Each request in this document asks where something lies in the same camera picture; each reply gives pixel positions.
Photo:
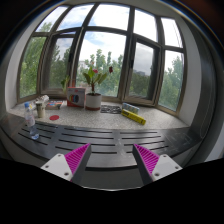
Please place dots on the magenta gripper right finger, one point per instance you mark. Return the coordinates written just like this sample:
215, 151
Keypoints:
152, 166

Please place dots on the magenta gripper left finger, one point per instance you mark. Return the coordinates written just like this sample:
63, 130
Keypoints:
70, 166

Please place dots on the clear plastic water bottle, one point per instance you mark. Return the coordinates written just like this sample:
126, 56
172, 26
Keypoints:
30, 121

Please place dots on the dark slotted radiator cover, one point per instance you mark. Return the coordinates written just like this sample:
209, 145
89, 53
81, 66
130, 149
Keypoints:
111, 148

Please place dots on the yellow long box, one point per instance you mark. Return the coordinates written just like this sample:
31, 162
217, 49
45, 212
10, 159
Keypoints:
133, 116

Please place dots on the red round coaster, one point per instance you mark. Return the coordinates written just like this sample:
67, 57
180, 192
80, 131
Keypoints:
54, 117

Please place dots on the light blue small box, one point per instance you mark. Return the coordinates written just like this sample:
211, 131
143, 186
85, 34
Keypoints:
130, 108

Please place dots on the colourful flat book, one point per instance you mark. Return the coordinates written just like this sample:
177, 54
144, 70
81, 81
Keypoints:
54, 105

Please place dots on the beige paper cup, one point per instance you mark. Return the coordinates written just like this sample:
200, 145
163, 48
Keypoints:
40, 109

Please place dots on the black patterned trivet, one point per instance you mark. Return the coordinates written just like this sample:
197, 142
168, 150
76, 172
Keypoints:
110, 109

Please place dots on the white pot with plant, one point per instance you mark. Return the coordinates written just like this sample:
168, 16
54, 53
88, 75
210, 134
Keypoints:
93, 96

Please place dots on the red white cardboard box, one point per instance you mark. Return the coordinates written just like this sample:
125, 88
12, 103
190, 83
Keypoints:
75, 97

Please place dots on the crumpled white packaging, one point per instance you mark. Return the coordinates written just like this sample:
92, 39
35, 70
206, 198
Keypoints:
43, 98

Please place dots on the window frame with panes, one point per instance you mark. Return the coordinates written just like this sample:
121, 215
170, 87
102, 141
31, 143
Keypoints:
122, 52

